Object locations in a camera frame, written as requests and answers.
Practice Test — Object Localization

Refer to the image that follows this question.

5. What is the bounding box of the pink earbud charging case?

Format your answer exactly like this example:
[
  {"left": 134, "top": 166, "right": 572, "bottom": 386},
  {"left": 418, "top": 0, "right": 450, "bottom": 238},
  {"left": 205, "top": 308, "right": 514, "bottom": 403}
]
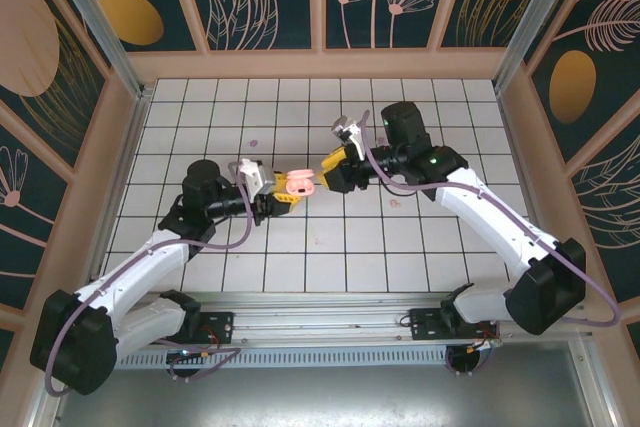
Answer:
[{"left": 284, "top": 167, "right": 318, "bottom": 197}]

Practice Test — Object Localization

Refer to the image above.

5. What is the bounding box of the grey metal base panel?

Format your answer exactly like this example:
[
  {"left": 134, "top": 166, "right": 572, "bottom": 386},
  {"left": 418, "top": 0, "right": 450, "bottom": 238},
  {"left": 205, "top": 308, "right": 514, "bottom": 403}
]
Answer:
[{"left": 49, "top": 341, "right": 606, "bottom": 427}]

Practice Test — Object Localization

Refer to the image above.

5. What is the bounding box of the aluminium side rail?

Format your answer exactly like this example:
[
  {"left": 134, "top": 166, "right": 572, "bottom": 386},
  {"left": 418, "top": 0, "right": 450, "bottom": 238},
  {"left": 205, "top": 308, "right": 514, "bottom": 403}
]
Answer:
[
  {"left": 494, "top": 89, "right": 551, "bottom": 248},
  {"left": 88, "top": 89, "right": 154, "bottom": 298}
]

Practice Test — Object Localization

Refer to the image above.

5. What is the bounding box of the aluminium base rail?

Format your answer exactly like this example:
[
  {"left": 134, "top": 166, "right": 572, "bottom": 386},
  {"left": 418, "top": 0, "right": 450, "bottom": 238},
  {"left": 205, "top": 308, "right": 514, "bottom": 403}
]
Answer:
[{"left": 89, "top": 290, "right": 594, "bottom": 348}]

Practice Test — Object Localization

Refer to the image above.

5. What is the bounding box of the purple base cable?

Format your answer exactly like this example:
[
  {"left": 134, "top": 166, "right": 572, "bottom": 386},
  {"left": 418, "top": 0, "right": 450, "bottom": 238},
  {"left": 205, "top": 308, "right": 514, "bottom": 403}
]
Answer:
[{"left": 167, "top": 345, "right": 244, "bottom": 384}]

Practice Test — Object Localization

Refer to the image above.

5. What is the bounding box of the slotted grey cable duct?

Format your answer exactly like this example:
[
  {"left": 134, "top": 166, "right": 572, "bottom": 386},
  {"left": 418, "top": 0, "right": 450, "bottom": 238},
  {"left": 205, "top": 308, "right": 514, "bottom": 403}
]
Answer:
[{"left": 115, "top": 344, "right": 451, "bottom": 372}]

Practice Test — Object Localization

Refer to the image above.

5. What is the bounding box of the aluminium frame post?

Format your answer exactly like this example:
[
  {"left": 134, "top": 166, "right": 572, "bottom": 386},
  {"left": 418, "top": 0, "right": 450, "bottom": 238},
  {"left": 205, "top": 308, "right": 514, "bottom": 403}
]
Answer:
[
  {"left": 492, "top": 0, "right": 589, "bottom": 94},
  {"left": 40, "top": 0, "right": 151, "bottom": 101}
]

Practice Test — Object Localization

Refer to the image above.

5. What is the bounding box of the base wire bundle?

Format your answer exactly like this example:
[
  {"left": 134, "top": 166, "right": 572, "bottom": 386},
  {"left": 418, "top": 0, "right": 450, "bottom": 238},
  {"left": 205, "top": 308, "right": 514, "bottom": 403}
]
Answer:
[{"left": 446, "top": 334, "right": 501, "bottom": 378}]

